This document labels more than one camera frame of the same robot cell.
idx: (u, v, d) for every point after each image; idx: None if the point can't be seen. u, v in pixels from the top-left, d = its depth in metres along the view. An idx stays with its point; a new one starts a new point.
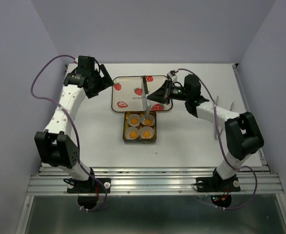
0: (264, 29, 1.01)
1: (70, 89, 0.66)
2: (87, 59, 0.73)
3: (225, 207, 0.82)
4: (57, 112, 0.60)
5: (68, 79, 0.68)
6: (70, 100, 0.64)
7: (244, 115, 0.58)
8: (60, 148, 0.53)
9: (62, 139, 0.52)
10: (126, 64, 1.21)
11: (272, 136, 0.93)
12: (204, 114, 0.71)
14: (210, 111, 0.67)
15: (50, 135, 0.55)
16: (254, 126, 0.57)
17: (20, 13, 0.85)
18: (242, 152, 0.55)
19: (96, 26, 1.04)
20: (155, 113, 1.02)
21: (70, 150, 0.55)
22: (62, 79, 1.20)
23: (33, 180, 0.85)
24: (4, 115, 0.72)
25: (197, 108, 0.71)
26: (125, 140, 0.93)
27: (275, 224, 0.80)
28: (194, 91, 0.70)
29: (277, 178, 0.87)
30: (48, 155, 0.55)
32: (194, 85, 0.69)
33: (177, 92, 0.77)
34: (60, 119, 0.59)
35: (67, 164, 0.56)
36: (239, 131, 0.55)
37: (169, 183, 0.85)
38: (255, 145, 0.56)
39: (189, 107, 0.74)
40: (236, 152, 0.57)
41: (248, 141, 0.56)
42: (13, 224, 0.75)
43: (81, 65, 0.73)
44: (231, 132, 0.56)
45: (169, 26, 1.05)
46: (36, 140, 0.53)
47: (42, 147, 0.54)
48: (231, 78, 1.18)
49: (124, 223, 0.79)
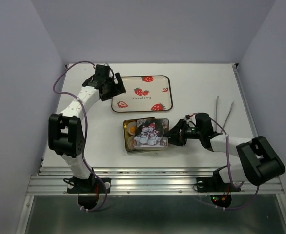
0: (265, 29, 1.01)
1: (87, 89, 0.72)
2: (103, 68, 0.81)
3: (225, 207, 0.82)
4: (73, 102, 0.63)
5: (86, 83, 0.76)
6: (85, 97, 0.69)
7: (256, 139, 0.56)
8: (70, 130, 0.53)
9: (74, 121, 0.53)
10: (126, 64, 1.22)
11: (273, 136, 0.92)
12: (219, 146, 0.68)
14: (223, 141, 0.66)
15: (62, 120, 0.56)
16: (268, 149, 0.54)
17: (20, 13, 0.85)
18: (256, 174, 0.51)
19: (96, 26, 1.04)
20: (153, 118, 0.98)
21: (78, 137, 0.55)
22: (62, 79, 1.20)
23: (33, 180, 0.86)
24: (4, 115, 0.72)
25: (211, 140, 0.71)
26: (129, 150, 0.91)
27: (275, 225, 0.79)
28: (205, 125, 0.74)
29: (277, 178, 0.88)
30: (57, 138, 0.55)
32: (205, 119, 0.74)
33: (191, 130, 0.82)
34: (74, 107, 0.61)
35: (72, 152, 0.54)
36: (252, 157, 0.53)
37: (168, 184, 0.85)
38: (273, 168, 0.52)
39: (204, 141, 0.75)
40: (251, 177, 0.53)
41: (264, 164, 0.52)
42: (13, 224, 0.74)
43: (97, 72, 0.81)
44: (242, 154, 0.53)
45: (169, 27, 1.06)
46: (50, 120, 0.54)
47: (52, 130, 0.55)
48: (231, 78, 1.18)
49: (124, 223, 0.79)
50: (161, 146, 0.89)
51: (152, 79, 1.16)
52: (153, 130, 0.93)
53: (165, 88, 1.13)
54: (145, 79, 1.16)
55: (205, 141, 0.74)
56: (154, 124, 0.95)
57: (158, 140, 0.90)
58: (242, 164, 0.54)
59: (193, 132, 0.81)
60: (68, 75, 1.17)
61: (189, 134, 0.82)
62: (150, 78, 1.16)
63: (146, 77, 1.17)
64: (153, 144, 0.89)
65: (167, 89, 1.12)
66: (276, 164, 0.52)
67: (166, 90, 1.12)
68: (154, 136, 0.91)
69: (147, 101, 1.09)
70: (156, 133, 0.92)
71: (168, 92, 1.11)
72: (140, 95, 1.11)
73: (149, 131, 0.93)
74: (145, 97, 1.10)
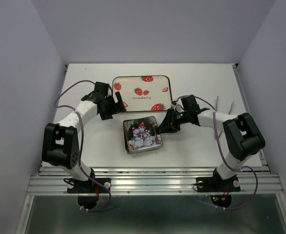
0: (265, 29, 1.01)
1: (85, 103, 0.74)
2: (103, 86, 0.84)
3: (225, 207, 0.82)
4: (71, 113, 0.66)
5: (85, 97, 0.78)
6: (84, 109, 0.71)
7: (242, 115, 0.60)
8: (65, 140, 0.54)
9: (71, 130, 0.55)
10: (126, 64, 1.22)
11: (272, 136, 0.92)
12: (205, 120, 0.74)
14: (210, 117, 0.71)
15: (58, 129, 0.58)
16: (252, 126, 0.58)
17: (20, 14, 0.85)
18: (239, 147, 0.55)
19: (96, 26, 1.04)
20: (148, 117, 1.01)
21: (73, 147, 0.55)
22: (62, 79, 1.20)
23: (33, 180, 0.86)
24: (4, 115, 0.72)
25: (198, 115, 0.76)
26: (128, 150, 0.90)
27: (275, 225, 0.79)
28: (191, 103, 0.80)
29: (277, 178, 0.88)
30: (51, 149, 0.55)
32: (189, 99, 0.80)
33: (180, 116, 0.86)
34: (72, 118, 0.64)
35: (66, 163, 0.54)
36: (237, 132, 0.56)
37: (168, 183, 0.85)
38: (254, 142, 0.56)
39: (192, 117, 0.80)
40: (235, 150, 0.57)
41: (247, 139, 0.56)
42: (13, 224, 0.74)
43: (96, 89, 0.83)
44: (228, 129, 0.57)
45: (169, 27, 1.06)
46: (46, 129, 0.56)
47: (48, 140, 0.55)
48: (231, 78, 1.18)
49: (124, 223, 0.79)
50: (158, 144, 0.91)
51: (152, 79, 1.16)
52: (145, 131, 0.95)
53: (165, 88, 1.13)
54: (145, 79, 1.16)
55: (192, 116, 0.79)
56: (144, 124, 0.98)
57: (153, 139, 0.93)
58: (228, 138, 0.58)
59: (182, 117, 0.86)
60: (68, 75, 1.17)
61: (178, 119, 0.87)
62: (150, 78, 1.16)
63: (146, 77, 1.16)
64: (150, 144, 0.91)
65: (167, 89, 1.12)
66: (258, 139, 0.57)
67: (166, 90, 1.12)
68: (148, 136, 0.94)
69: (147, 101, 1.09)
70: (149, 133, 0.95)
71: (168, 92, 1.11)
72: (140, 95, 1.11)
73: (141, 132, 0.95)
74: (145, 97, 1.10)
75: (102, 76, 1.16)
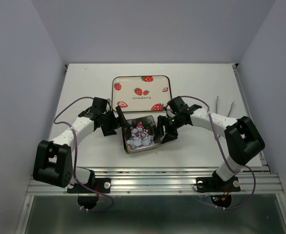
0: (265, 28, 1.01)
1: (82, 119, 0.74)
2: (101, 101, 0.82)
3: (225, 207, 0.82)
4: (67, 130, 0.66)
5: (82, 113, 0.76)
6: (80, 126, 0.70)
7: (242, 120, 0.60)
8: (58, 160, 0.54)
9: (64, 149, 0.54)
10: (126, 64, 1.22)
11: (272, 136, 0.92)
12: (199, 122, 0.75)
14: (205, 118, 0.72)
15: (51, 147, 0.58)
16: (252, 130, 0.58)
17: (20, 14, 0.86)
18: (242, 154, 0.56)
19: (96, 26, 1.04)
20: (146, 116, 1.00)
21: (66, 167, 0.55)
22: (62, 79, 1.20)
23: (33, 180, 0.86)
24: (4, 114, 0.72)
25: (190, 115, 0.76)
26: (127, 150, 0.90)
27: (275, 225, 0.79)
28: (178, 105, 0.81)
29: (277, 178, 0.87)
30: (43, 168, 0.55)
32: (176, 100, 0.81)
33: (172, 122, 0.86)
34: (67, 136, 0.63)
35: (58, 183, 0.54)
36: (239, 139, 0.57)
37: (168, 183, 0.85)
38: (255, 146, 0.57)
39: (183, 116, 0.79)
40: (237, 156, 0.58)
41: (248, 144, 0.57)
42: (13, 224, 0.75)
43: (94, 105, 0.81)
44: (230, 137, 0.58)
45: (169, 27, 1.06)
46: (39, 147, 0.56)
47: (40, 158, 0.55)
48: (231, 77, 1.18)
49: (124, 223, 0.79)
50: (156, 144, 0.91)
51: (152, 79, 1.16)
52: (143, 130, 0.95)
53: (165, 88, 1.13)
54: (145, 79, 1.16)
55: (183, 115, 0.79)
56: (142, 124, 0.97)
57: (151, 139, 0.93)
58: (230, 145, 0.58)
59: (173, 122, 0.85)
60: (68, 75, 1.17)
61: (172, 125, 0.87)
62: (150, 78, 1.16)
63: (146, 77, 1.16)
64: (148, 144, 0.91)
65: (167, 89, 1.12)
66: (258, 143, 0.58)
67: (166, 90, 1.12)
68: (146, 135, 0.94)
69: (147, 101, 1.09)
70: (147, 132, 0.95)
71: (168, 92, 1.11)
72: (140, 95, 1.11)
73: (139, 132, 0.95)
74: (145, 97, 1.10)
75: (103, 76, 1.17)
